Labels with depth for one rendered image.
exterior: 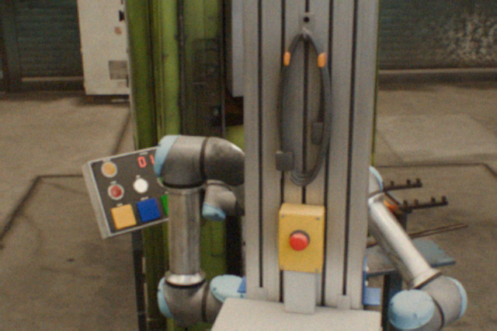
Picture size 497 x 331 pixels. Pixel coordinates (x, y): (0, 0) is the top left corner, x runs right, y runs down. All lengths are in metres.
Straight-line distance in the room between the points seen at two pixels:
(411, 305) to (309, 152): 0.68
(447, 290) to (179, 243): 0.75
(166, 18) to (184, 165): 1.03
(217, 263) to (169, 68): 0.89
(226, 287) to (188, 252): 0.15
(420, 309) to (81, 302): 2.53
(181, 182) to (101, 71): 6.40
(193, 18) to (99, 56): 5.46
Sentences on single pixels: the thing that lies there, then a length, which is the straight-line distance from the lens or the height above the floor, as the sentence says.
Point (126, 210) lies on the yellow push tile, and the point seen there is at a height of 1.03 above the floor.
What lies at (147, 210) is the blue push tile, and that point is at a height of 1.01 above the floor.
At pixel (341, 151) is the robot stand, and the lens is 1.41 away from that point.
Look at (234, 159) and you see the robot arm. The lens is 1.87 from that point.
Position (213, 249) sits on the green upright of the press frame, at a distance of 3.10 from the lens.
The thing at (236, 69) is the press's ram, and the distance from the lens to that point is 2.71.
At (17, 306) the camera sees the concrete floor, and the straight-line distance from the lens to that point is 4.18.
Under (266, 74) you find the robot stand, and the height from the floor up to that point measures 1.73.
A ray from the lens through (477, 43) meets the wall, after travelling 9.37.
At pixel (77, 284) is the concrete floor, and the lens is 4.30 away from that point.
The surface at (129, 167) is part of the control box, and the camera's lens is 2.63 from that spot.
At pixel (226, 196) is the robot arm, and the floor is 1.18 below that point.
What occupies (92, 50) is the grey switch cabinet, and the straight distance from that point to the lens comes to 8.22.
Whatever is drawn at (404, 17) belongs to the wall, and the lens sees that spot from 9.03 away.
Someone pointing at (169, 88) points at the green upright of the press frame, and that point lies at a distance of 2.84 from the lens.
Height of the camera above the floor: 2.02
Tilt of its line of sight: 20 degrees down
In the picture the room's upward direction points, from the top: 1 degrees counter-clockwise
